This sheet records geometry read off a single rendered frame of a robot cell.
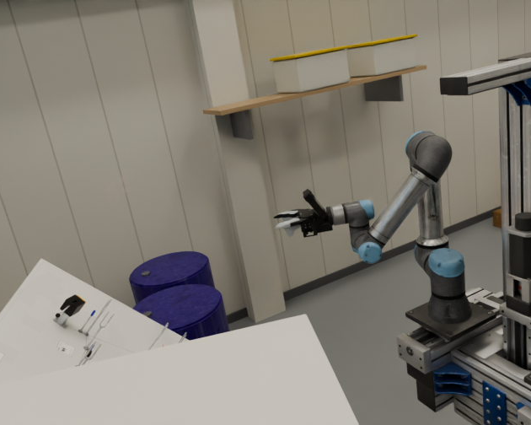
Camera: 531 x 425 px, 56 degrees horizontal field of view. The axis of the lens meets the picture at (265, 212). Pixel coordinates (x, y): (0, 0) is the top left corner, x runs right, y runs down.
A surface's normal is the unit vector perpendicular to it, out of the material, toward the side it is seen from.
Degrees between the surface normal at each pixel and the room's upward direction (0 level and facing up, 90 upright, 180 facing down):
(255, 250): 90
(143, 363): 0
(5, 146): 90
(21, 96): 90
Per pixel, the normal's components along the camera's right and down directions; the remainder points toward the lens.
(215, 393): -0.17, -0.94
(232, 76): 0.45, 0.20
